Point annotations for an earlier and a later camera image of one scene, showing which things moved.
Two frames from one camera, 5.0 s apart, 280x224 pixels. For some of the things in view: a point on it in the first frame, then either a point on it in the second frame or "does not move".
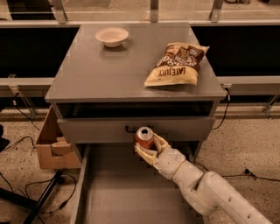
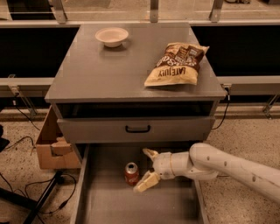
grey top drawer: [123, 129] does not move
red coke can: [144, 136] to [131, 173]
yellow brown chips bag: [178, 66] does not move
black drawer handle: [133, 130] does not move
